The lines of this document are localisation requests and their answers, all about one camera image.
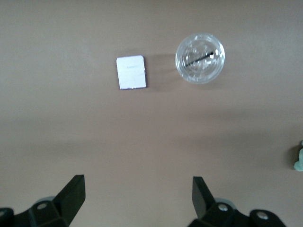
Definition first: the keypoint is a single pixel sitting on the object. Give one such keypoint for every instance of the grey plush toy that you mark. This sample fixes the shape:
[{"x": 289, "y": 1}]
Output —
[{"x": 300, "y": 159}]

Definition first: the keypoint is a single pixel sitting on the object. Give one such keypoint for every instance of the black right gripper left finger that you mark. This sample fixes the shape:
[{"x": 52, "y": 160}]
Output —
[{"x": 68, "y": 198}]

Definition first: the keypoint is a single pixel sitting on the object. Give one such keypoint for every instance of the black drinking straw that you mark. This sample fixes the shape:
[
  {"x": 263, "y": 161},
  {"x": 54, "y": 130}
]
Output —
[{"x": 201, "y": 59}]

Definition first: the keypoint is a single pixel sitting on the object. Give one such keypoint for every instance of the clear plastic cup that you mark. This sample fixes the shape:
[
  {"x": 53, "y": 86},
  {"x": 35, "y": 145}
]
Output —
[{"x": 203, "y": 73}]

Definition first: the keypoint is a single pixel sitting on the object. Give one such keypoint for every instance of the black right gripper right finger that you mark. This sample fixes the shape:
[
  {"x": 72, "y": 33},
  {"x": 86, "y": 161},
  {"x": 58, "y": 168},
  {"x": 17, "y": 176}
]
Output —
[{"x": 203, "y": 201}]

